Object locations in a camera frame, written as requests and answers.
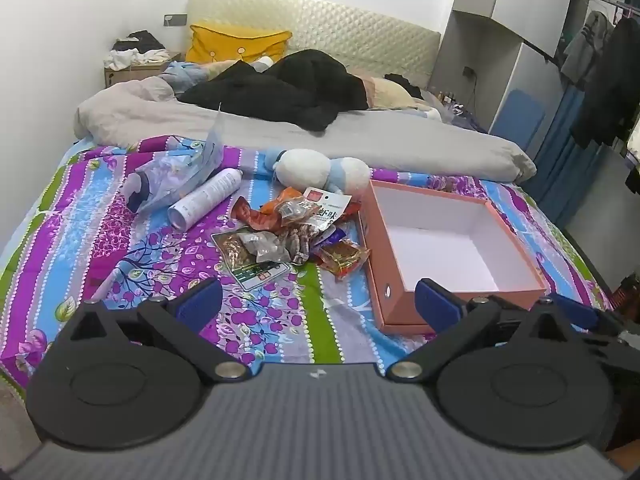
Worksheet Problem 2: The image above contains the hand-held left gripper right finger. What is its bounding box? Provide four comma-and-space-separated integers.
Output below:
387, 280, 573, 381

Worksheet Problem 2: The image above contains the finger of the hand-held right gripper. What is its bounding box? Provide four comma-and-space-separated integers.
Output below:
550, 294, 608, 332

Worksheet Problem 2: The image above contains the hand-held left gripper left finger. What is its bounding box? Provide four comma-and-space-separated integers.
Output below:
70, 278, 251, 383

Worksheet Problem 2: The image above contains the pink cardboard box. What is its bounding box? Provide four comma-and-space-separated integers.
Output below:
359, 179, 548, 336

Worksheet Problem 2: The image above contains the green label snack packet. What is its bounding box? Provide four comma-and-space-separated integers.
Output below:
211, 230, 291, 292

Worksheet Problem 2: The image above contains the grey snack packet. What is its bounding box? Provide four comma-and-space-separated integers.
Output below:
237, 227, 293, 263

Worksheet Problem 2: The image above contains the brown orange snack packet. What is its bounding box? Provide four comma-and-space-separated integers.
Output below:
232, 196, 281, 231

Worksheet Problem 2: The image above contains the red gold snack packet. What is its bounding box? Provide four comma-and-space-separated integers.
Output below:
315, 240, 371, 281

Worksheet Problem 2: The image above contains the blue and white snack packet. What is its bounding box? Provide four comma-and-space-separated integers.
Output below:
277, 222, 351, 266

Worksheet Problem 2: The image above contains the orange and clear snack packet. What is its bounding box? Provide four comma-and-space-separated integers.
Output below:
260, 186, 321, 226

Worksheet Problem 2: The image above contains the white label snack packet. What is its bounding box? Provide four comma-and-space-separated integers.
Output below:
300, 186, 353, 233

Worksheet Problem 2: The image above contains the dark red bag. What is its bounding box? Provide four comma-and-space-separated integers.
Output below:
617, 275, 640, 311

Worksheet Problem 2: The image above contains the white spray can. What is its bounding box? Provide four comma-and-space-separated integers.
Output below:
167, 167, 244, 231

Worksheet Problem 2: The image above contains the purple floral printed bed sheet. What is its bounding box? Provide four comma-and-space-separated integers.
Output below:
0, 135, 616, 391

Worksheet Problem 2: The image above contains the clear printed plastic bag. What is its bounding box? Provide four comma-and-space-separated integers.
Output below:
122, 102, 226, 213

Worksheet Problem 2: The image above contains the blue curtain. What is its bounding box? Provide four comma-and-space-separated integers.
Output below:
532, 82, 606, 226

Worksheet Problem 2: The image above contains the white and blue plush toy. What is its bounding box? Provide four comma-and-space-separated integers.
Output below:
265, 148, 373, 196

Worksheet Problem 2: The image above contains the grey duvet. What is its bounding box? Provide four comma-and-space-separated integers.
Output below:
75, 77, 537, 183

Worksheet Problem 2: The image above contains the purple patterned cloth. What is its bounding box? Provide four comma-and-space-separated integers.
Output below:
445, 105, 488, 133

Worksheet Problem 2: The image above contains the blue padded board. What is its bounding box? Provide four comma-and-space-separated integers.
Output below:
490, 89, 546, 148

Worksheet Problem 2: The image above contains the beige pillow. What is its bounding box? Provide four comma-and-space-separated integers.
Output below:
362, 77, 446, 111

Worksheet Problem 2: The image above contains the small black cloth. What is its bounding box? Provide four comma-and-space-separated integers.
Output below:
385, 74, 426, 96

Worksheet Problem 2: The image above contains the hanging black coat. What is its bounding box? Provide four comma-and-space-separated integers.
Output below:
570, 17, 640, 148

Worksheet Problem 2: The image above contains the light blue cloth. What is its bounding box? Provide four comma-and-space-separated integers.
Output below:
160, 61, 221, 93

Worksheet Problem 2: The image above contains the black jacket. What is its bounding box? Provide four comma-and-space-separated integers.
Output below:
177, 49, 371, 133

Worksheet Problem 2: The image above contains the brown nightstand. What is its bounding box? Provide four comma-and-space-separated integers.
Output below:
103, 50, 182, 88

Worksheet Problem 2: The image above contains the white clothes pile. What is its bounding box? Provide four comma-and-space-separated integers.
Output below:
110, 49, 171, 71

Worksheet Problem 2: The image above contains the yellow pillow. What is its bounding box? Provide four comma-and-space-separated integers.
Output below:
185, 21, 293, 65

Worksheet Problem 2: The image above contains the hanging grey hoodie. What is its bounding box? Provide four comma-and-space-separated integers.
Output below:
560, 10, 613, 91

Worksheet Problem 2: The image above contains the black clothes pile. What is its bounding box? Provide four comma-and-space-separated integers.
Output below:
117, 30, 166, 53

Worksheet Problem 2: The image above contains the cream padded headboard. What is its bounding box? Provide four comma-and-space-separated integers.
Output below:
186, 0, 442, 92

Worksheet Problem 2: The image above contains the white wall cabinet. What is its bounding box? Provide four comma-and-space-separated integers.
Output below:
430, 0, 581, 136

